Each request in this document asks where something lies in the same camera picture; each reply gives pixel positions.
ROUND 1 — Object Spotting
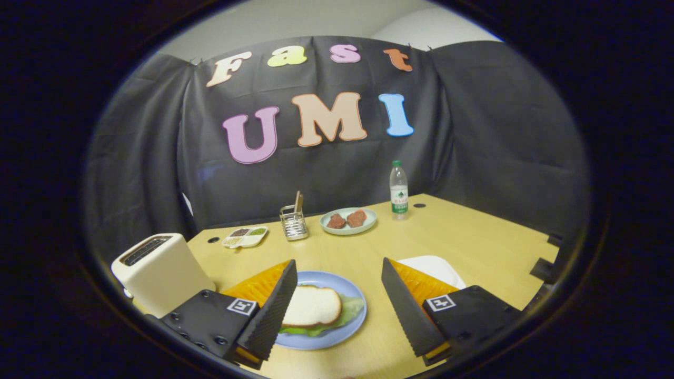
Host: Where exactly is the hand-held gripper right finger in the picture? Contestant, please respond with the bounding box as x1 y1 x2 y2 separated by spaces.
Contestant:
381 257 524 367

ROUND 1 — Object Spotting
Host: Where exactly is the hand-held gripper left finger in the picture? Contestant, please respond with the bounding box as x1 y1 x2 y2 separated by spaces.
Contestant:
145 259 299 370

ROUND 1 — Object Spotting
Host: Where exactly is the toasted bread slice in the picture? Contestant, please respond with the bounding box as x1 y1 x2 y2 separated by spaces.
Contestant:
282 285 343 328

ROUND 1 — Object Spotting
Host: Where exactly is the green lettuce leaf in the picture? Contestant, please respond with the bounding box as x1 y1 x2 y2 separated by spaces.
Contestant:
279 294 365 337

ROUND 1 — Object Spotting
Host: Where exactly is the white plate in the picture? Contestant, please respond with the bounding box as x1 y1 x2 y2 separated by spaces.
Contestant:
398 255 467 290

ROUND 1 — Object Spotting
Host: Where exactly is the blue plate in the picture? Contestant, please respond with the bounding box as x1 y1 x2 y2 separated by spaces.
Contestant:
274 271 368 351

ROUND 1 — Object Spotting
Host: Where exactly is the white divided sauce dish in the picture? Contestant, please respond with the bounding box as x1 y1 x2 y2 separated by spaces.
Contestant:
221 226 269 249

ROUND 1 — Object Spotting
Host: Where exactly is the metal utensil holder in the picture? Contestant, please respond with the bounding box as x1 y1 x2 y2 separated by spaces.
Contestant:
280 205 309 242

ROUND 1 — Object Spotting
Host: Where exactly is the light green plate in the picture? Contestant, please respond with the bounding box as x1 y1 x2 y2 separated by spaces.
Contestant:
320 207 378 235

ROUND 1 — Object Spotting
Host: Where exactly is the white toaster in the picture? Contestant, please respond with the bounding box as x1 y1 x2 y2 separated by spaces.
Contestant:
111 233 216 318

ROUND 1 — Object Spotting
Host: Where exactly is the clear water bottle green cap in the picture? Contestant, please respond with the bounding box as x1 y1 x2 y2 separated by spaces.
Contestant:
389 160 409 220

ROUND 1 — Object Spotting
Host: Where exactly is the black backdrop cloth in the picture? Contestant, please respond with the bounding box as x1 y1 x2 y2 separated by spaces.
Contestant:
83 36 590 264

